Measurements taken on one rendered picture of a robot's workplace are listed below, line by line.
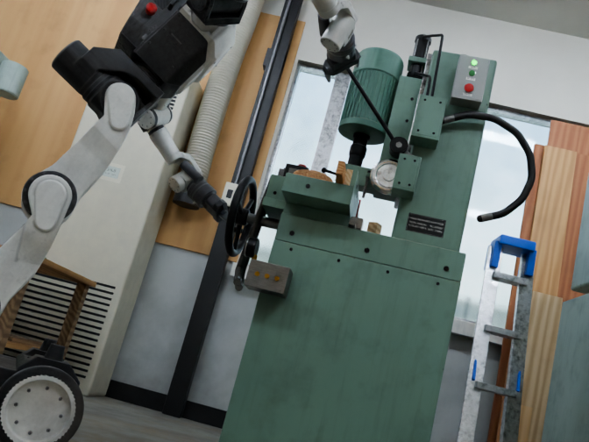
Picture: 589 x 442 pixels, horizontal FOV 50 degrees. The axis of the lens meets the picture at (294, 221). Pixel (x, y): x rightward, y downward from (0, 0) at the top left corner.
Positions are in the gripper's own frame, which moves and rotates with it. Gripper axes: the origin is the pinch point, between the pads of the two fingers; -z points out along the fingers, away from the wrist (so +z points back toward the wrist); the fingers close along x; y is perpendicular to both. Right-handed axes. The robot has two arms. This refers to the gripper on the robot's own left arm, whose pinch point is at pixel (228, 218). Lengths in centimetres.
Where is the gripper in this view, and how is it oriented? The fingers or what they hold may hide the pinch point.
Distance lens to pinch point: 237.0
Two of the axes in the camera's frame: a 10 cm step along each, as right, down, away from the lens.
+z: -7.1, -6.6, 2.6
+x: 0.5, -4.2, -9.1
